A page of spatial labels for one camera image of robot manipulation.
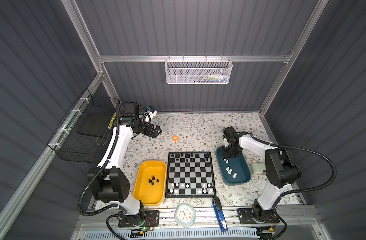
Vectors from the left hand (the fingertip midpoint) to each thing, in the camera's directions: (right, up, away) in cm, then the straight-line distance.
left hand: (152, 128), depth 83 cm
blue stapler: (+35, -42, -11) cm, 56 cm away
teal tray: (+46, -25, +4) cm, 53 cm away
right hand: (+45, -18, +11) cm, 50 cm away
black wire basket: (-32, -2, -12) cm, 34 cm away
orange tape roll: (+11, -8, +22) cm, 26 cm away
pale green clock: (+18, -42, -11) cm, 48 cm away
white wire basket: (+31, +48, +41) cm, 70 cm away
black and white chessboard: (+21, -27, +3) cm, 35 cm away
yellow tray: (-2, -31, +1) cm, 31 cm away
